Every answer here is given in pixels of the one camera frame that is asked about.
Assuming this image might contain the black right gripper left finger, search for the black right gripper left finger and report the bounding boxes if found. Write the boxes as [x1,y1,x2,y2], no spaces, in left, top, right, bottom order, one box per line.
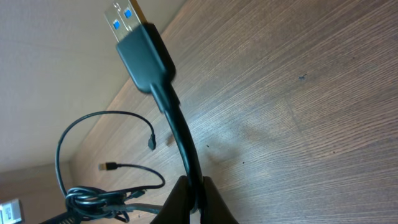
[150,175,190,224]

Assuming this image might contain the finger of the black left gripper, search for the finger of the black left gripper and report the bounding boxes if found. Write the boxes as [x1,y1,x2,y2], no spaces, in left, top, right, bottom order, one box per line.
[40,212,81,224]

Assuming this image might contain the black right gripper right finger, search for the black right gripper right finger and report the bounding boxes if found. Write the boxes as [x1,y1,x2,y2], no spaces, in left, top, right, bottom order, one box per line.
[200,176,238,224]

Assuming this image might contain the black short USB cable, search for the black short USB cable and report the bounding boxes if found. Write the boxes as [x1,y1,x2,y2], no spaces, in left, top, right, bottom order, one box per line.
[65,161,166,223]

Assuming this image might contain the black USB cable gold plug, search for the black USB cable gold plug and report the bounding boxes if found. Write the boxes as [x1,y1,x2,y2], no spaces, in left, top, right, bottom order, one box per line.
[55,0,205,223]

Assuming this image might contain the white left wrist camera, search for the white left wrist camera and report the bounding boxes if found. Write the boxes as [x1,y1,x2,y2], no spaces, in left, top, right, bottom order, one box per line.
[1,199,24,224]

